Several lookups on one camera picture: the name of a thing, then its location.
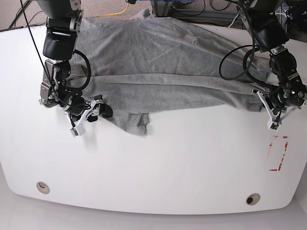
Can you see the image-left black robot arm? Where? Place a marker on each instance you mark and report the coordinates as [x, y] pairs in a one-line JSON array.
[[63, 26]]

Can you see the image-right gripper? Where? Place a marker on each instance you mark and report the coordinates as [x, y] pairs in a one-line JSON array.
[[280, 103]]

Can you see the grey t-shirt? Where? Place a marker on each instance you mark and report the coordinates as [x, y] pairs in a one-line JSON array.
[[147, 64]]

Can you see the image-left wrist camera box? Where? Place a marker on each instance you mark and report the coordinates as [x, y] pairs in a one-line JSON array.
[[77, 131]]

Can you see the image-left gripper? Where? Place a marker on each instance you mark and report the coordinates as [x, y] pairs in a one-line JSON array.
[[77, 106]]

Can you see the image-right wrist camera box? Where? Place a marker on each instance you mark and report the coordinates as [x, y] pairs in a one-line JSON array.
[[273, 125]]

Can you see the left table grommet hole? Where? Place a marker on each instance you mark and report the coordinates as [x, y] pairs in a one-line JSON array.
[[43, 187]]

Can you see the aluminium frame stand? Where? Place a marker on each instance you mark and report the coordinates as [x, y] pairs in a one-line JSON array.
[[187, 12]]

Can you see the right table grommet hole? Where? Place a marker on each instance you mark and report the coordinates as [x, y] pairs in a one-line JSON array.
[[253, 199]]

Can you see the red tape rectangle marking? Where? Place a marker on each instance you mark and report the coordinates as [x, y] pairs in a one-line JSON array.
[[276, 153]]

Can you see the table grommet hole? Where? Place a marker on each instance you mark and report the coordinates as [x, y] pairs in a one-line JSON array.
[[253, 199], [43, 187]]

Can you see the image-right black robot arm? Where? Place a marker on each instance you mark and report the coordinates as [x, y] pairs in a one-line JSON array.
[[282, 63]]

